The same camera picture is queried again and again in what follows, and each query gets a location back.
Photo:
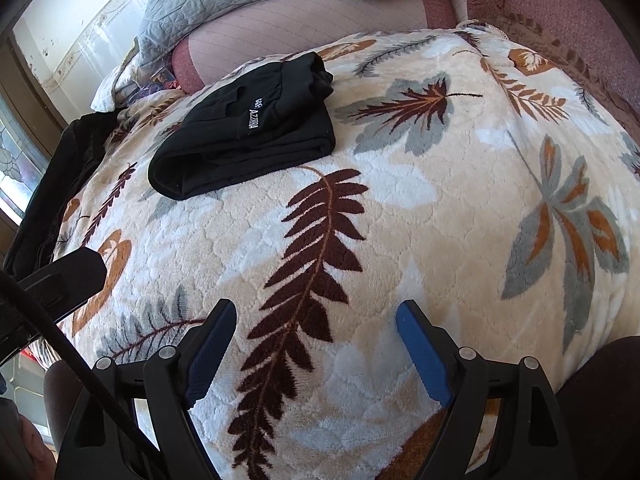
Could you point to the black pants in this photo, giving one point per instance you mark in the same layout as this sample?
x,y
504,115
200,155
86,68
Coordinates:
x,y
260,145

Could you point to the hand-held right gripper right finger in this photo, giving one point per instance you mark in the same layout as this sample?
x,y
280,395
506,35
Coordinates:
x,y
425,355

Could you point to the colourful printed cloth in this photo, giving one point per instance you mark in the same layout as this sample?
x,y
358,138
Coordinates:
x,y
162,80

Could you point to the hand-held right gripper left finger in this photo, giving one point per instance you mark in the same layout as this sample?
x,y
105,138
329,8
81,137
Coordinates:
x,y
210,355

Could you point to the leaf-printed fleece blanket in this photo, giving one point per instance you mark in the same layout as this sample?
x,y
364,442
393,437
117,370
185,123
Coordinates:
x,y
400,210

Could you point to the patterned glass window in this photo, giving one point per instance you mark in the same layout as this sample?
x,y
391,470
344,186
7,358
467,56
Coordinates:
x,y
17,170

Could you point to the grey quilted blanket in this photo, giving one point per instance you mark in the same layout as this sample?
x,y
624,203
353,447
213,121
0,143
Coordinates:
x,y
225,5

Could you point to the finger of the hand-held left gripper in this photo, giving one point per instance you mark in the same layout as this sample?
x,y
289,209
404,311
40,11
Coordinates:
x,y
70,280

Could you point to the white cloth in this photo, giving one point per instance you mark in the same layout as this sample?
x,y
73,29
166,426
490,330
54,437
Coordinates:
x,y
107,92

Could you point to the dark maroon cloth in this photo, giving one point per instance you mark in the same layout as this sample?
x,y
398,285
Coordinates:
x,y
605,410
57,390

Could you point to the person's left forearm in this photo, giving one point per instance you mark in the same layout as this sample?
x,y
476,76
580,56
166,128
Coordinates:
x,y
35,450

